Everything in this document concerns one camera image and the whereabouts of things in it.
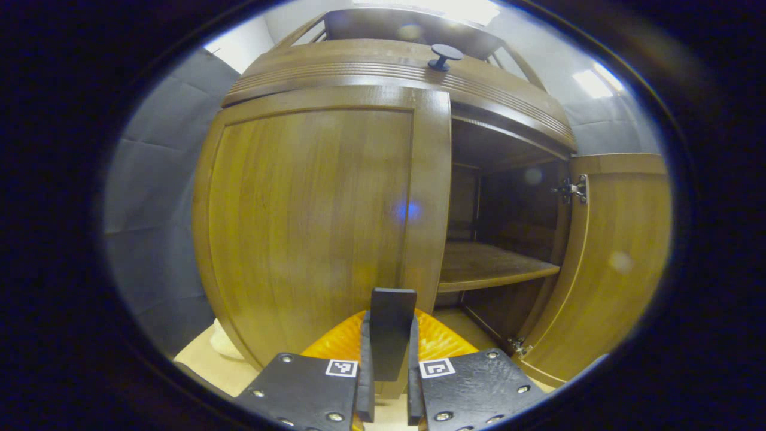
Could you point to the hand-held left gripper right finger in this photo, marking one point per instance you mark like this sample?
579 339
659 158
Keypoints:
473 389

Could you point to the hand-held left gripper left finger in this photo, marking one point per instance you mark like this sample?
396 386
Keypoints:
305 389

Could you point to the wooden cabinet door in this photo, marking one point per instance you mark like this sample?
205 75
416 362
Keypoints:
311 209
616 269

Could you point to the wooden double-door shoe cabinet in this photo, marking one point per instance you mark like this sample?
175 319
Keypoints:
514 209

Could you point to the metal door hinge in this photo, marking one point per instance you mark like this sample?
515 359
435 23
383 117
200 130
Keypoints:
519 346
573 189

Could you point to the wooden inner cabinet shelf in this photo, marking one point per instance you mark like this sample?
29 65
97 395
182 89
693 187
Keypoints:
485 266

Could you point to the wooden grooved drawer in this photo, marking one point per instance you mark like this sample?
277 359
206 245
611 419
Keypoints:
359 66

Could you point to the small ceiling light panel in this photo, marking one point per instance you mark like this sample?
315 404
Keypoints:
592 81

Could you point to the black round drawer knob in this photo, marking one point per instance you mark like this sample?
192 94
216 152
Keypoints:
444 55

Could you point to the long ceiling light panel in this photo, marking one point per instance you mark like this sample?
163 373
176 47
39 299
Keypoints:
461 9

